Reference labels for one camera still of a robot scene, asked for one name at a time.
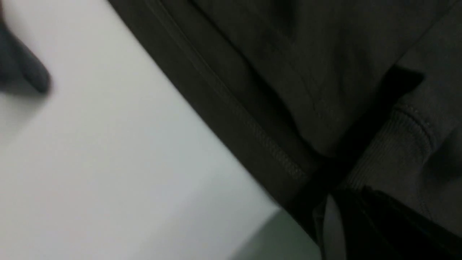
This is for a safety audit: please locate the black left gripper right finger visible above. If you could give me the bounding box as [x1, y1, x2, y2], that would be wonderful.
[334, 188, 461, 260]

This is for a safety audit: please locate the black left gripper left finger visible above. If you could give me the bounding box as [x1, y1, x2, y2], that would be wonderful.
[313, 194, 348, 260]

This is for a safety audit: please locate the gray long-sleeved shirt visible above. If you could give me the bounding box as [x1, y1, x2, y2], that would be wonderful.
[110, 0, 461, 242]

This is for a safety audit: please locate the dark teal crumpled garment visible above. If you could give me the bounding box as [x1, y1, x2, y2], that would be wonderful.
[0, 16, 51, 93]

